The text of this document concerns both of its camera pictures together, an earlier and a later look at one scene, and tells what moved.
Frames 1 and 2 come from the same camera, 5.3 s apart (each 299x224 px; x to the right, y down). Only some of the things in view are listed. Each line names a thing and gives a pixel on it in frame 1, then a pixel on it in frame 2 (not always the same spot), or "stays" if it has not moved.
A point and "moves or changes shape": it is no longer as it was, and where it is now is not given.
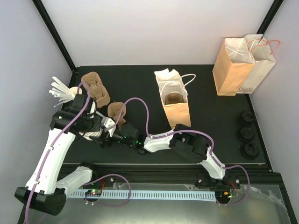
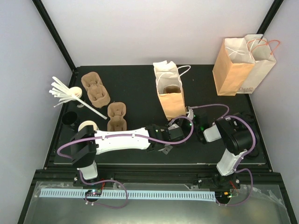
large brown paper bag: x=233 y=65 stays
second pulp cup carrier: x=114 y=109 stays
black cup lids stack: x=247 y=117 stays
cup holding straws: x=74 y=90 stays
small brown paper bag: x=174 y=97 moves or changes shape
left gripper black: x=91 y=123 -> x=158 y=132
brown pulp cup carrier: x=174 y=98 -> x=168 y=89
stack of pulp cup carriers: x=98 y=92 stays
